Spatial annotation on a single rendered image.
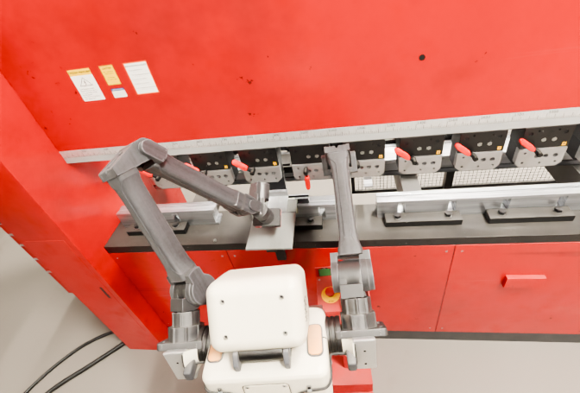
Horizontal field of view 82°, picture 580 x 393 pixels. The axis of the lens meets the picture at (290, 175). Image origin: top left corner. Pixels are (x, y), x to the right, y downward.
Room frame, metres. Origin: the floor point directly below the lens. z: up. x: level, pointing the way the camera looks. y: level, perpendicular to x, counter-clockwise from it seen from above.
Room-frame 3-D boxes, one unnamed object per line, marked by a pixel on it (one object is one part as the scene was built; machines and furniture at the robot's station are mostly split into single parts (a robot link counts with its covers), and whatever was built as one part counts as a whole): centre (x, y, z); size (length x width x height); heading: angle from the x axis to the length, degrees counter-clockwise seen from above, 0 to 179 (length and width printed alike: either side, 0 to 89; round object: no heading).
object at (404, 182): (1.34, -0.60, 0.81); 0.64 x 0.08 x 0.14; 167
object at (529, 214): (0.82, -0.89, 0.89); 0.30 x 0.05 x 0.03; 77
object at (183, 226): (1.17, 0.67, 0.89); 0.30 x 0.05 x 0.03; 77
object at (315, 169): (1.06, -0.10, 1.21); 0.15 x 0.09 x 0.17; 77
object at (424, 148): (0.97, -0.49, 1.21); 0.15 x 0.09 x 0.17; 77
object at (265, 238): (0.95, 0.11, 1.00); 0.26 x 0.18 x 0.01; 167
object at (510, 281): (0.72, -0.89, 0.59); 0.15 x 0.02 x 0.07; 77
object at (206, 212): (1.22, 0.61, 0.92); 0.50 x 0.06 x 0.10; 77
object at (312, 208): (1.09, 0.02, 0.92); 0.39 x 0.06 x 0.10; 77
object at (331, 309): (0.72, -0.11, 0.75); 0.20 x 0.16 x 0.18; 81
